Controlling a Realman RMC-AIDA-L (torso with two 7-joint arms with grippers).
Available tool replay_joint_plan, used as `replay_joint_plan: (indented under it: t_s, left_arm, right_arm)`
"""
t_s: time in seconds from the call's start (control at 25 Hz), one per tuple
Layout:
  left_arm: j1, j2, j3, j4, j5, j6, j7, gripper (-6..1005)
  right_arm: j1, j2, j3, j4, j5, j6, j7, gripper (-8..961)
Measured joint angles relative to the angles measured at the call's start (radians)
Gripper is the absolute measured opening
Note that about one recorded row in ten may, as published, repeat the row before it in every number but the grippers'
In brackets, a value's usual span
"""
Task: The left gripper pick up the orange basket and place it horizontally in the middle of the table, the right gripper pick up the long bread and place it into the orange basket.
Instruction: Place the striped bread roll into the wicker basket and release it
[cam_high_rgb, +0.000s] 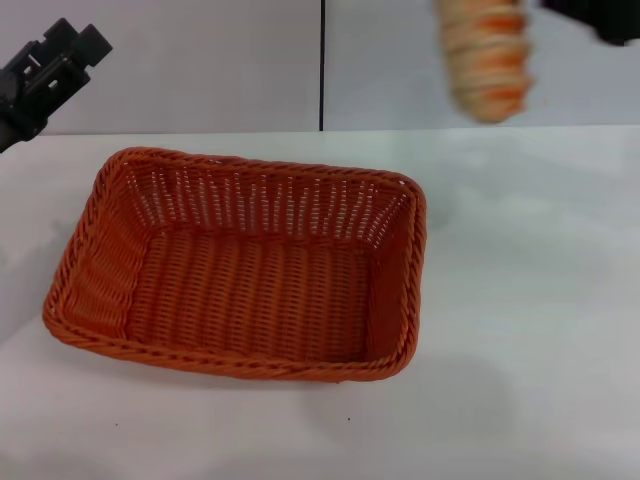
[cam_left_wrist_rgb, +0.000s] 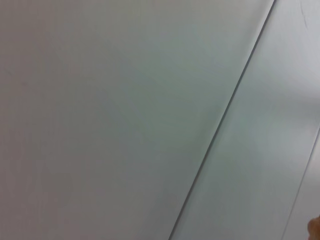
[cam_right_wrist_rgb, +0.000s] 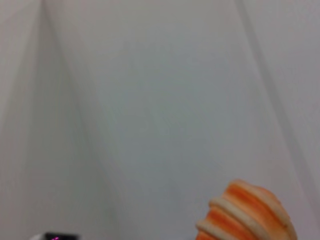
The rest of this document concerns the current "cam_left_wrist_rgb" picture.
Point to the orange striped bread roll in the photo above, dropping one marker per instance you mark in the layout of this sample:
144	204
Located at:
315	227

